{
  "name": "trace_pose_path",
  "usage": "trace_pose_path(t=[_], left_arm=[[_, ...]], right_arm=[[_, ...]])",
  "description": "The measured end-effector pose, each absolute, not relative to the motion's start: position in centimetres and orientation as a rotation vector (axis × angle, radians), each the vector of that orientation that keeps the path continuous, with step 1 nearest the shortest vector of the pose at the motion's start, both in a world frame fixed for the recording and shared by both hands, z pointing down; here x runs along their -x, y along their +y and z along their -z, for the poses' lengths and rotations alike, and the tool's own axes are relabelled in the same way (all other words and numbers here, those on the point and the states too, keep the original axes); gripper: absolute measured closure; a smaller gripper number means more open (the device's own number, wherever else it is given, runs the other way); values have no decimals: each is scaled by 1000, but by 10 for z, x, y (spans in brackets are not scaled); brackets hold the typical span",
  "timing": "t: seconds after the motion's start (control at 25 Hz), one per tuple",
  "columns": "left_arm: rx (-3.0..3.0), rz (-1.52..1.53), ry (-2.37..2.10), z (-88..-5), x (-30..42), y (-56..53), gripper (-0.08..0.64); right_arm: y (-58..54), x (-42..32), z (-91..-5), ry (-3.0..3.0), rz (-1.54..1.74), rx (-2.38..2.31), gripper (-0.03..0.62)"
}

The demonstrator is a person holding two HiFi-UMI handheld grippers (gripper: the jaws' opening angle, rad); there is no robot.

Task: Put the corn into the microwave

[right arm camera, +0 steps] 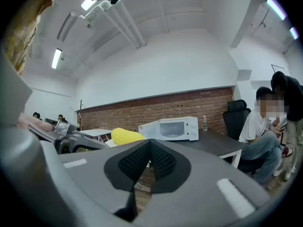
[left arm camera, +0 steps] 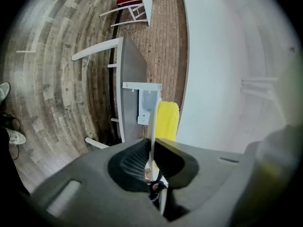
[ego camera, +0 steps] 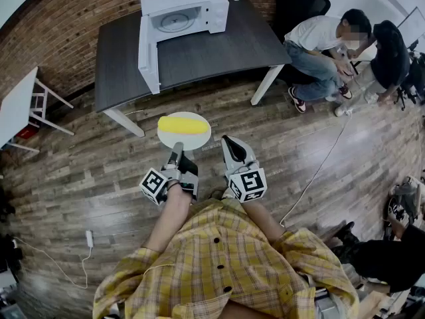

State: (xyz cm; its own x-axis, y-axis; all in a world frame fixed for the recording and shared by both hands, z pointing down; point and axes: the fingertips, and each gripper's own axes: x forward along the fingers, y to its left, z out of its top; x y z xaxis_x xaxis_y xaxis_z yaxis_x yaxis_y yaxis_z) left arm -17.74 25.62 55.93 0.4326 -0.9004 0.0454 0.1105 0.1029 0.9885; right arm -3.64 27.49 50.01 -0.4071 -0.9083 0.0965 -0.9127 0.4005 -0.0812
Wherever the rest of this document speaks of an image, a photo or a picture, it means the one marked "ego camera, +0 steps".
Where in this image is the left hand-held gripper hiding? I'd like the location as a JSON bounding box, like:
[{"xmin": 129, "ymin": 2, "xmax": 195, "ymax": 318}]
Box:
[{"xmin": 139, "ymin": 141, "xmax": 199, "ymax": 206}]

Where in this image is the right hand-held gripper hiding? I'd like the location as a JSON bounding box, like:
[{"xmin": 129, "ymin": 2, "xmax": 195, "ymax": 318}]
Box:
[{"xmin": 221, "ymin": 135, "xmax": 268, "ymax": 204}]

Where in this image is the white round plate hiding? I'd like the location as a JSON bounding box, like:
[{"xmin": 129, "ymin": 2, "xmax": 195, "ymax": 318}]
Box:
[{"xmin": 157, "ymin": 111, "xmax": 212, "ymax": 152}]

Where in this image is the yellow corn cob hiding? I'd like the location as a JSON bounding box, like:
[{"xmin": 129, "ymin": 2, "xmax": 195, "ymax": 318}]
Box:
[{"xmin": 157, "ymin": 116, "xmax": 209, "ymax": 136}]

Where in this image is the person's right forearm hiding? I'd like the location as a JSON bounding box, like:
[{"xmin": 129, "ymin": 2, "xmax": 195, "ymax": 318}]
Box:
[{"xmin": 221, "ymin": 187, "xmax": 287, "ymax": 245}]

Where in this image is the person's left forearm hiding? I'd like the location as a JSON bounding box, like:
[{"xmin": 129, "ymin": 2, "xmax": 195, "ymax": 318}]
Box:
[{"xmin": 143, "ymin": 183, "xmax": 194, "ymax": 254}]

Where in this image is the dark table with white legs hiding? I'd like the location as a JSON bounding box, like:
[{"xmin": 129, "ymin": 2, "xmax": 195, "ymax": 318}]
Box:
[{"xmin": 94, "ymin": 0, "xmax": 293, "ymax": 138}]

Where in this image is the yellow plaid shirt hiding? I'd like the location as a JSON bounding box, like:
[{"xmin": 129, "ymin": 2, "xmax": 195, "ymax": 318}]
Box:
[{"xmin": 92, "ymin": 197, "xmax": 361, "ymax": 319}]

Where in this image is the white side table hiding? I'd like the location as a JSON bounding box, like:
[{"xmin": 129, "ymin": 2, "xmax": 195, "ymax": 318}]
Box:
[{"xmin": 0, "ymin": 66, "xmax": 76, "ymax": 154}]

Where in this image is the grey backpack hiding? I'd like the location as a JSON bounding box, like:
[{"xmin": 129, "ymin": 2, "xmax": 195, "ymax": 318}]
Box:
[{"xmin": 386, "ymin": 176, "xmax": 425, "ymax": 224}]

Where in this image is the black tripod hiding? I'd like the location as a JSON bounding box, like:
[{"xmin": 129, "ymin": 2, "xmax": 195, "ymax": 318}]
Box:
[{"xmin": 393, "ymin": 40, "xmax": 425, "ymax": 111}]

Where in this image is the white floor cable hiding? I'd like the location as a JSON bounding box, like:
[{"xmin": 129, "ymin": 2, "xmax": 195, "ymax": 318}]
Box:
[{"xmin": 280, "ymin": 110, "xmax": 353, "ymax": 228}]

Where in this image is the white power adapter with cable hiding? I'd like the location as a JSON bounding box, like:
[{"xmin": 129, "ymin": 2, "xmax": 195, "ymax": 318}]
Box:
[{"xmin": 13, "ymin": 230, "xmax": 95, "ymax": 290}]

